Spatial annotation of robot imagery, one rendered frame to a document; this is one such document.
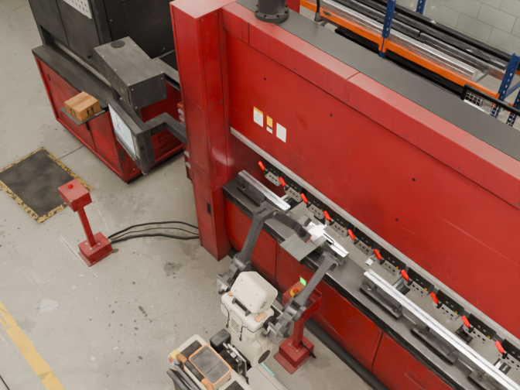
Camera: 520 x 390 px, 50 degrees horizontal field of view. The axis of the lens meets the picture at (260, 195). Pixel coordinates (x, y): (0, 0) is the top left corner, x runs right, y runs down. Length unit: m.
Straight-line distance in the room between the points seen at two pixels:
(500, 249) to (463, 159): 0.47
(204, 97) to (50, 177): 2.64
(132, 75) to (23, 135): 3.12
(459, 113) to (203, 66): 1.55
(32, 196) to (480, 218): 4.21
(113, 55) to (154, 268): 1.96
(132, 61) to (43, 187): 2.45
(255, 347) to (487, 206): 1.56
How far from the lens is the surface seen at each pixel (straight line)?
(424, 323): 3.55
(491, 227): 2.72
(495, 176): 2.53
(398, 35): 4.86
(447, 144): 2.58
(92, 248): 4.97
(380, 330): 3.69
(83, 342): 4.63
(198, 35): 3.33
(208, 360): 3.36
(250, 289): 3.03
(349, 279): 3.71
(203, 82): 3.52
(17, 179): 5.94
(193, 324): 4.53
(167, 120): 4.30
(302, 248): 3.66
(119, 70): 3.56
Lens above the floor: 3.91
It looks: 47 degrees down
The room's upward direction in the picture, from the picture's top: straight up
